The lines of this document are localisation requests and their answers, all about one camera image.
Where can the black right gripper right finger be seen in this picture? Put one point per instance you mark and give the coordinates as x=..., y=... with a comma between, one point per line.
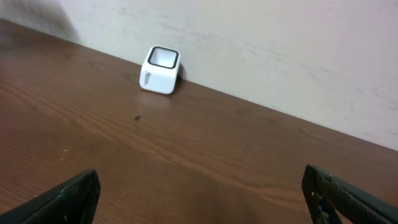
x=327, y=196

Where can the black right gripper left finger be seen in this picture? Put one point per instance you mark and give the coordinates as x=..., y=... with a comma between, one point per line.
x=73, y=201

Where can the white barcode scanner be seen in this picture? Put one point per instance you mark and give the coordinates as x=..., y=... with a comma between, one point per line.
x=159, y=70

